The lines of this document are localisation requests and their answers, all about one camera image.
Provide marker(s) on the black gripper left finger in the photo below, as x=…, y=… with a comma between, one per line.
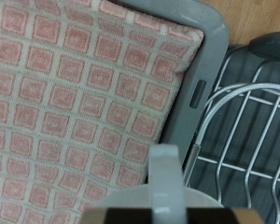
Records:
x=124, y=217

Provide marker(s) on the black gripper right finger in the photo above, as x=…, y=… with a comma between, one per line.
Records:
x=217, y=217

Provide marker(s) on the white ceramic mug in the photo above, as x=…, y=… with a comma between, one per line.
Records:
x=165, y=174

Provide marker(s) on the pink checkered dish towel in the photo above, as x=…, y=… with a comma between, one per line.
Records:
x=68, y=109

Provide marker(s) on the grey dish drying rack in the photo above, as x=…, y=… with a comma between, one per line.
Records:
x=239, y=127

